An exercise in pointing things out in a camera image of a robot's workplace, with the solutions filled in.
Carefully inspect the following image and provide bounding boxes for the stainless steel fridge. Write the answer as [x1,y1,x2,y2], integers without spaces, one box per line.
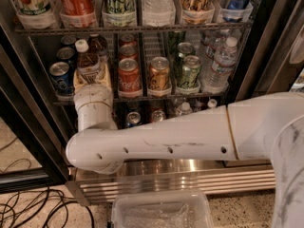
[0,0,303,205]

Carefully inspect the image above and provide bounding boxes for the black floor cables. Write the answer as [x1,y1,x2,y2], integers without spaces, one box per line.
[0,136,95,228]

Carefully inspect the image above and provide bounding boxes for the green LaCroix can front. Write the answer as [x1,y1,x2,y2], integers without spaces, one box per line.
[178,55,201,89]

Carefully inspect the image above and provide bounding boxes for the brown tea bottle white cap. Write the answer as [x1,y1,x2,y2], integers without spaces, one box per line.
[74,39,107,86]

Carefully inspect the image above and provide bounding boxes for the red Coca-Cola can bottom shelf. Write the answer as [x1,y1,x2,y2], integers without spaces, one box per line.
[150,110,166,123]

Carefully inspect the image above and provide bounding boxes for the blue Pepsi can bottom shelf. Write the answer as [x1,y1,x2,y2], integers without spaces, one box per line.
[125,111,142,128]

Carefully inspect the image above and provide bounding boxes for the blue Pepsi can front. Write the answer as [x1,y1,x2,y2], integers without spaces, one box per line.
[48,62,74,96]

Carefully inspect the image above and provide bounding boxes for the clear plastic bin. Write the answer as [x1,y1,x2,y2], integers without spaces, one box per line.
[111,190,214,228]

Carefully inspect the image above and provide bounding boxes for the tea bottle bottom shelf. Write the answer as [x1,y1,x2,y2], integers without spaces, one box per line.
[207,99,218,108]

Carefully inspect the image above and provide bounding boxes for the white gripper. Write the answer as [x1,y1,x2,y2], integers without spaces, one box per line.
[73,63,114,131]

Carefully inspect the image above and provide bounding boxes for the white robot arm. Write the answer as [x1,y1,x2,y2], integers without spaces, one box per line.
[66,92,304,228]

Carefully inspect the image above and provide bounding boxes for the gold LaCroix can middle shelf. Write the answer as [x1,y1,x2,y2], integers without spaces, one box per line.
[148,57,170,91]

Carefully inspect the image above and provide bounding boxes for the clear water bottle bottom shelf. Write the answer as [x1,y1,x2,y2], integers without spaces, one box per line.
[175,102,193,116]

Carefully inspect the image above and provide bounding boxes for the red Coca-Cola can front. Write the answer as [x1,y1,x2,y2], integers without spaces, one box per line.
[118,58,142,92]

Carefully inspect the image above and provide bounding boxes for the clear water bottle middle shelf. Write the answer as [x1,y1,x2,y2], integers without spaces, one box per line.
[202,37,238,94]

